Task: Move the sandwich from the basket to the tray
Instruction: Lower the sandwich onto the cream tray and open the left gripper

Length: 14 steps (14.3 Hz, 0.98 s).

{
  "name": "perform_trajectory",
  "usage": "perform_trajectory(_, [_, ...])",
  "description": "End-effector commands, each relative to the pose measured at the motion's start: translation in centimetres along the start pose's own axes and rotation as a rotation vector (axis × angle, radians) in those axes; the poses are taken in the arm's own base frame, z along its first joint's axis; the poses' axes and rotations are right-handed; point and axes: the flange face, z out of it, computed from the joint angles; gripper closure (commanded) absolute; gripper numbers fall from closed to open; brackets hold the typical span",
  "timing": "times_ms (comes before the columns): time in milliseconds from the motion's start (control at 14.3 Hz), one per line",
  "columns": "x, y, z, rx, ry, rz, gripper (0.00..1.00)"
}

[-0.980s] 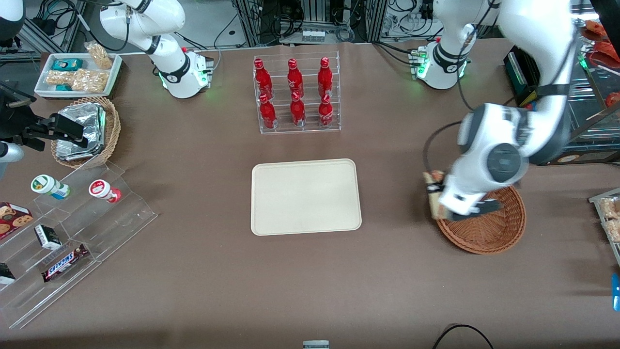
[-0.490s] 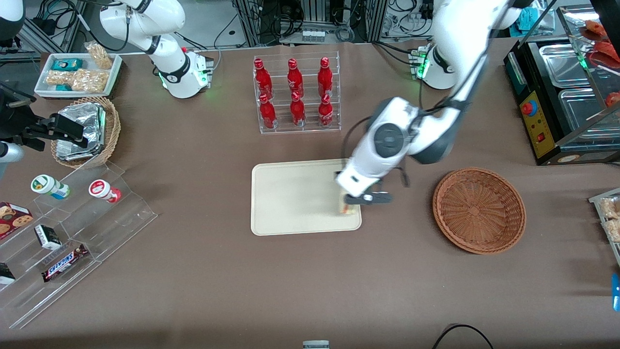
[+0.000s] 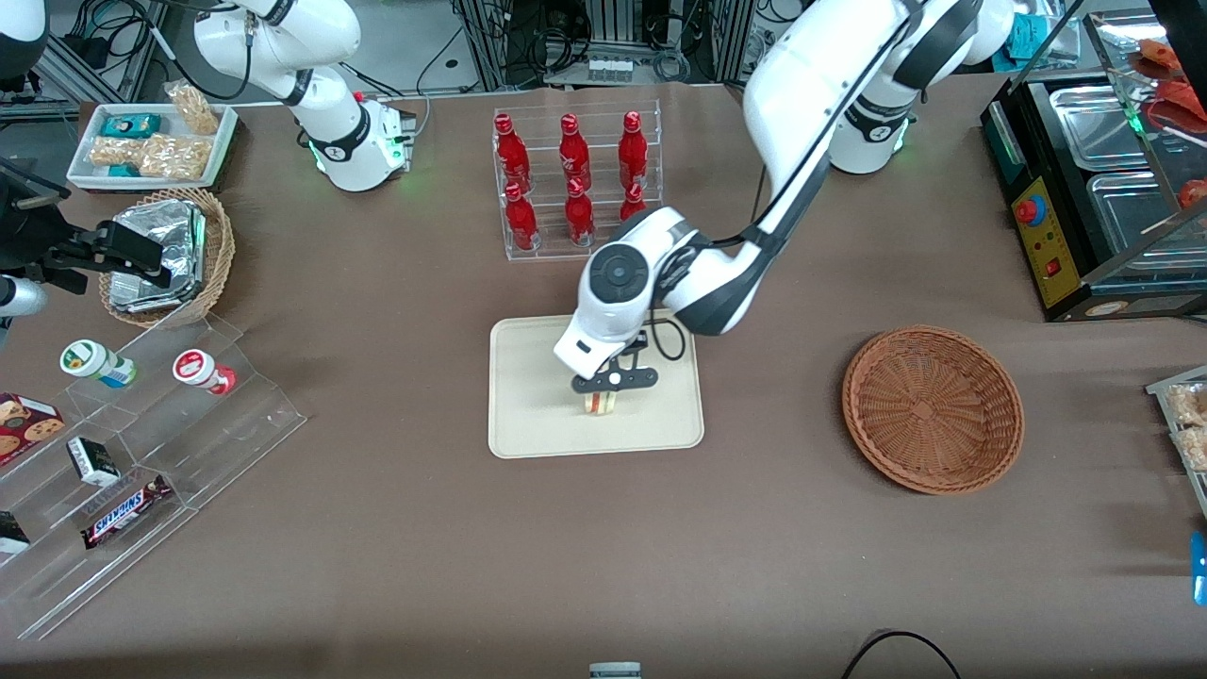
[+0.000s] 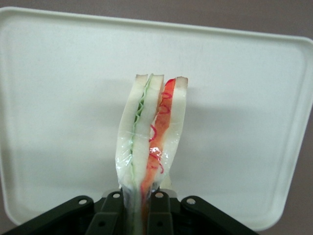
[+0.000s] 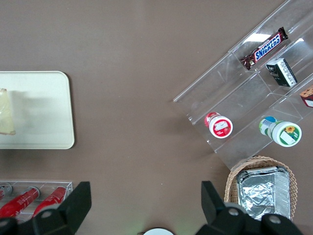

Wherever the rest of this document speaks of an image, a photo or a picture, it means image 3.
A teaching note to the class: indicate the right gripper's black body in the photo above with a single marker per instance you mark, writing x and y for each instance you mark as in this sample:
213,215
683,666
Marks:
40,243

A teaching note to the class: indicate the layered sandwich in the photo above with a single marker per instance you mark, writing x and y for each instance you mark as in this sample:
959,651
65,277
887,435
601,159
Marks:
600,405

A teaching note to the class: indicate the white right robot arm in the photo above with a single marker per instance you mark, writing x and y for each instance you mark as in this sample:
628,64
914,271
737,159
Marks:
335,132

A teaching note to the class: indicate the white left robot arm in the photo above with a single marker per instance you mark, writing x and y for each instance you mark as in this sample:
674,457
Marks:
801,94

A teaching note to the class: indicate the cream rectangular serving tray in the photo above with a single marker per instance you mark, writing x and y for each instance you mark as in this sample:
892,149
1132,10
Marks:
528,415

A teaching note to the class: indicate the deep tan wicker basket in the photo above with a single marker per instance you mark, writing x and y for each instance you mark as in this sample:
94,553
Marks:
219,250

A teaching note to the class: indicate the white rectangular snack tray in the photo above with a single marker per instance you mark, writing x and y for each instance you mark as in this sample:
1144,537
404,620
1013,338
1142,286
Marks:
222,141

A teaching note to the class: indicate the shallow brown wicker basket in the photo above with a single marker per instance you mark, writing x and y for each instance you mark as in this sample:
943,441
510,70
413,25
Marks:
934,410

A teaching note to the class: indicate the clear tray with snacks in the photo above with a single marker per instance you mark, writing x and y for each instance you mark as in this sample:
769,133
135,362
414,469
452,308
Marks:
1165,387

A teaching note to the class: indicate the lidded aluminium foil container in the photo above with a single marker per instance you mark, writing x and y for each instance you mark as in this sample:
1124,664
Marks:
174,236

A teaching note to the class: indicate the large clear snack bag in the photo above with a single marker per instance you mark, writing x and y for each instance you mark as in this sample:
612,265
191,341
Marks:
156,156

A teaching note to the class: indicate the green lid yogurt bottle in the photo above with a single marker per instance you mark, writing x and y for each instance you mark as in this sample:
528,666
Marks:
90,361

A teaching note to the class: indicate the red lid yogurt bottle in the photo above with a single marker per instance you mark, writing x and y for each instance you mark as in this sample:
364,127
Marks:
198,368

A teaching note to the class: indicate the red cola bottle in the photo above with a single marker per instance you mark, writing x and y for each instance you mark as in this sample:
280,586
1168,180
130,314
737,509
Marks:
572,151
520,222
632,200
511,151
579,217
633,146

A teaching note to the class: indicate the teal snack box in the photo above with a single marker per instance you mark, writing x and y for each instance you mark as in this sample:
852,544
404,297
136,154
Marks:
130,125

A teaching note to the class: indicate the clear bag of crackers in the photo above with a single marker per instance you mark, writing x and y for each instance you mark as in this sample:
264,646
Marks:
193,108

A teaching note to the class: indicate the chocolate chip cookie box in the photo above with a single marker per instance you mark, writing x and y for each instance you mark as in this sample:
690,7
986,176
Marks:
26,426

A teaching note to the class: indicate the clear acrylic stepped shelf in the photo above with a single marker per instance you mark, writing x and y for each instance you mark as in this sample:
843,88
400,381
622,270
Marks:
189,443

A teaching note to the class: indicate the small black white carton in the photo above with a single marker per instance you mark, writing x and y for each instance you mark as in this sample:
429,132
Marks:
92,462

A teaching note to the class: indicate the clear acrylic bottle rack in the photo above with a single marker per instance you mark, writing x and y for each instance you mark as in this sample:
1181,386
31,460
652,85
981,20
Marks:
603,113

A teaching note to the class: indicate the Snickers chocolate bar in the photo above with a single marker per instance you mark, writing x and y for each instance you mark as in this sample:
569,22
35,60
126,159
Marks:
125,512

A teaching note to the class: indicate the white power strip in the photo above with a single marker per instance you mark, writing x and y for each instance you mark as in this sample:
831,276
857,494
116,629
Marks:
610,69

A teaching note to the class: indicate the grey white device edge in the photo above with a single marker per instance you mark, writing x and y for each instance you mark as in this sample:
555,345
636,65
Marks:
615,671

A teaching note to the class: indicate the black box with white print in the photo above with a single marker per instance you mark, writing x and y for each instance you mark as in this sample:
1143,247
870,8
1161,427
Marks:
11,535

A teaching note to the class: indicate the black food warmer appliance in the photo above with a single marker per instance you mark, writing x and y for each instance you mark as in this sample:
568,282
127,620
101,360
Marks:
1037,236

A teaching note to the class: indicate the red emergency stop button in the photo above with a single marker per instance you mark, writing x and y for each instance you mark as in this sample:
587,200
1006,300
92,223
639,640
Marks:
1028,210

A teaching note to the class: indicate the steel warmer pan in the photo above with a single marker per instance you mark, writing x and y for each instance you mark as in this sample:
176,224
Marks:
1094,127
1132,222

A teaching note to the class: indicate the teal packet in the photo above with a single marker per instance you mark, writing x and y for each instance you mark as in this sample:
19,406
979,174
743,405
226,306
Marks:
1033,38

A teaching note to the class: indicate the clear bag of puffed snacks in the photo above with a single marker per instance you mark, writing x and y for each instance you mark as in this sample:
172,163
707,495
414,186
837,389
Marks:
1194,448
1190,405

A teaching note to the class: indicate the blue plastic object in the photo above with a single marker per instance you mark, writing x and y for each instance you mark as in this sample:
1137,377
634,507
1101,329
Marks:
1199,571

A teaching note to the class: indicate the orange red food piece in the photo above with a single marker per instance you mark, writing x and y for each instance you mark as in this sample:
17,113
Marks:
1179,106
1158,57

